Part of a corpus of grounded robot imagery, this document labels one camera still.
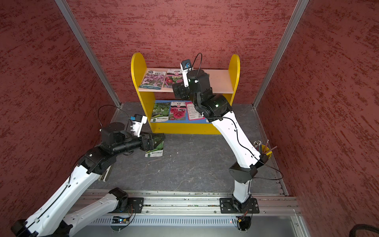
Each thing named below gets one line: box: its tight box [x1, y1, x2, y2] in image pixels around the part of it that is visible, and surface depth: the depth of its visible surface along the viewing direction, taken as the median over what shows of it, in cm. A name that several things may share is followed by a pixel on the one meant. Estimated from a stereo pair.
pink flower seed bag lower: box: [169, 101, 187, 121], surface depth 99 cm
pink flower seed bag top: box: [162, 68, 184, 88], surface depth 79 cm
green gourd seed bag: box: [144, 140, 165, 158], surface depth 94 cm
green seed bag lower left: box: [150, 102, 171, 122], surface depth 99 cm
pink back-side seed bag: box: [185, 101, 206, 121], surface depth 99 cm
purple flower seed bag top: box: [138, 69, 167, 90], surface depth 77 cm
